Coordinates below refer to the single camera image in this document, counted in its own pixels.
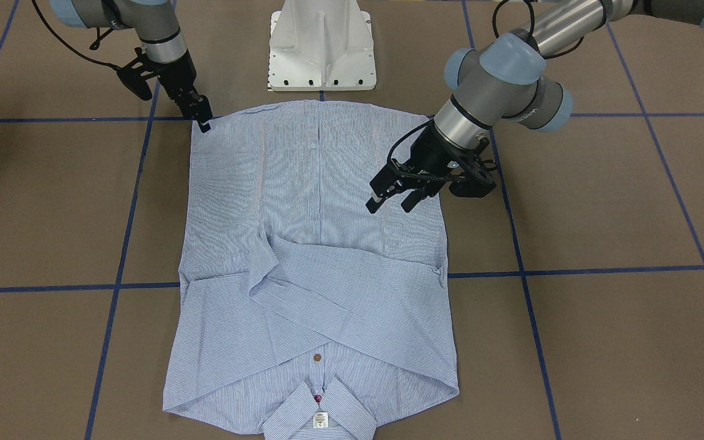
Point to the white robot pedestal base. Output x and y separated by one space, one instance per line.
321 46

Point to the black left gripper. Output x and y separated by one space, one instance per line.
430 150

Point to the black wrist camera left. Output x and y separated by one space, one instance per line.
464 185

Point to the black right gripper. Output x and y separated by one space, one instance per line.
177 72

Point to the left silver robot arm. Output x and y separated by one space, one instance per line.
504 81

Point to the light blue striped shirt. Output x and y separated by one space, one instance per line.
302 315

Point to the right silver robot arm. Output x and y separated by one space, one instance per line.
162 53

